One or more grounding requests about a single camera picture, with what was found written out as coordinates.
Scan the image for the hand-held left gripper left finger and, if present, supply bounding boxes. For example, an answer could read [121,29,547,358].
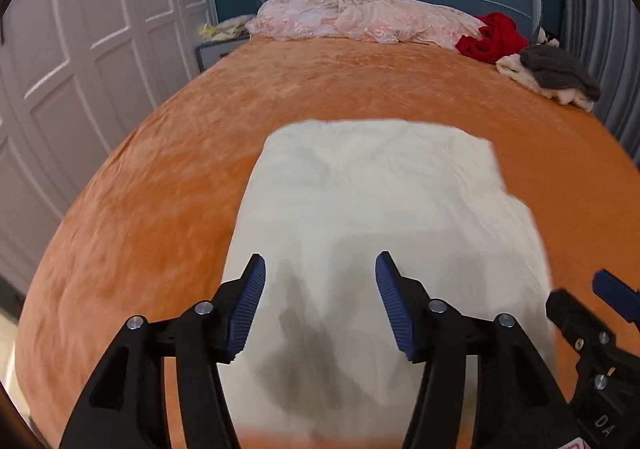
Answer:
[59,254,266,449]

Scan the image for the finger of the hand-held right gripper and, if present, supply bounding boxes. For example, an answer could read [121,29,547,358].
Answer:
[592,269,640,320]
[546,289,621,365]

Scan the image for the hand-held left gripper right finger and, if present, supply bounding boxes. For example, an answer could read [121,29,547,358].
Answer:
[376,250,583,449]

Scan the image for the white quilted jacket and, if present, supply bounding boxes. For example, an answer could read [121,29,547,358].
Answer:
[220,118,560,436]

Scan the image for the orange plush blanket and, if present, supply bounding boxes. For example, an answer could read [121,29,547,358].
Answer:
[15,36,640,449]

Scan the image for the grey knit garment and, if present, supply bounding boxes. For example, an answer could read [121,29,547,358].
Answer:
[519,45,602,101]

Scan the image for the grey pleated curtain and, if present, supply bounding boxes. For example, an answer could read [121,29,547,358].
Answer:
[552,0,640,165]

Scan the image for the cream knit garment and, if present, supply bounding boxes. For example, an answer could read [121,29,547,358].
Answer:
[495,53,596,112]

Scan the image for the blue nightstand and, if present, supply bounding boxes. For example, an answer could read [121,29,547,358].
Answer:
[194,33,251,72]

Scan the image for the small black white toy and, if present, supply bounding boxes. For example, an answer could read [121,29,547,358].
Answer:
[536,26,561,49]

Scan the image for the pale yellow cloth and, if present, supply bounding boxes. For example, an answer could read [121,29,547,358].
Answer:
[199,14,258,41]

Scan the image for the red garment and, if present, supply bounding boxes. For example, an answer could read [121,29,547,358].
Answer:
[455,12,530,64]

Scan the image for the pink floral quilt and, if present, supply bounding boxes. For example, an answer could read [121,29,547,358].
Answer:
[247,0,488,46]

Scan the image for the white panelled wardrobe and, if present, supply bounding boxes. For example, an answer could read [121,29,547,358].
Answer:
[0,0,218,290]

